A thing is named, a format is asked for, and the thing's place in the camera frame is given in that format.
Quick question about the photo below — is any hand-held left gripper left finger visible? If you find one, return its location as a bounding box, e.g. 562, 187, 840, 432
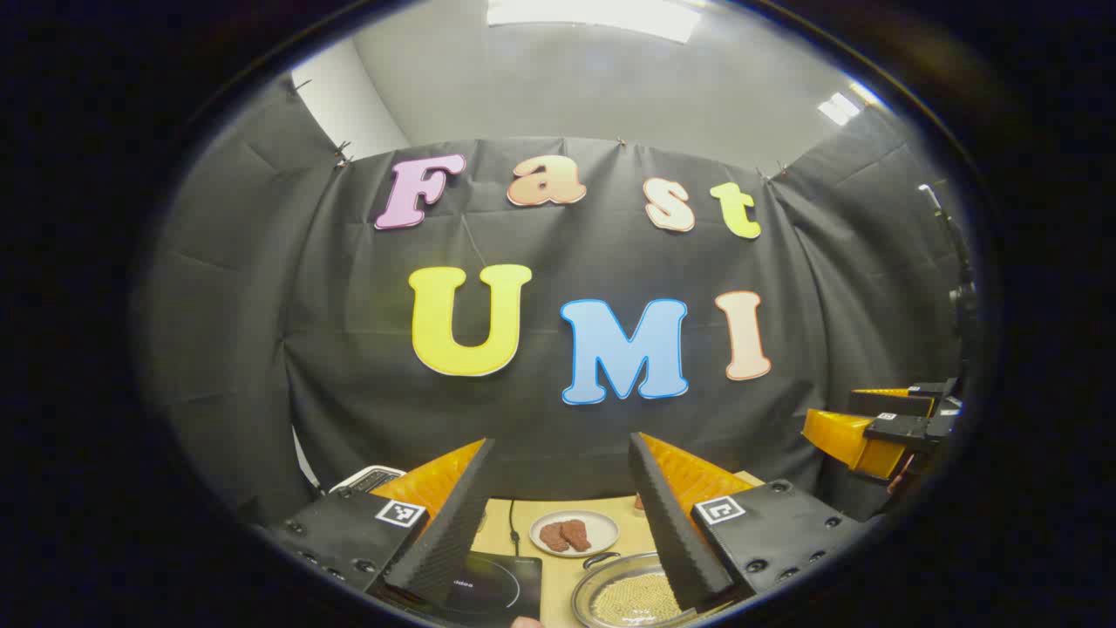
266, 438, 496, 609

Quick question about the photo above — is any pile of yellow soybeans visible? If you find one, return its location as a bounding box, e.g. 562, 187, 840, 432
610, 571, 685, 625

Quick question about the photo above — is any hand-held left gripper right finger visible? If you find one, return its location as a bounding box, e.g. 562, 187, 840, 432
628, 432, 875, 613

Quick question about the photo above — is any black induction cooktop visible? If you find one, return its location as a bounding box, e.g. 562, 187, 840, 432
433, 549, 543, 625

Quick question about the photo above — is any steel pot with black handle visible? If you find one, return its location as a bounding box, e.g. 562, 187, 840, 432
571, 551, 698, 628

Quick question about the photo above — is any white toaster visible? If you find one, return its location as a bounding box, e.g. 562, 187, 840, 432
330, 466, 406, 496

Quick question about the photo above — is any white round plate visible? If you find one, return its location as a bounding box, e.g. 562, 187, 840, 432
529, 509, 620, 559

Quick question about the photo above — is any small ceiling light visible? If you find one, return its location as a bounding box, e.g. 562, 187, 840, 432
818, 92, 860, 126

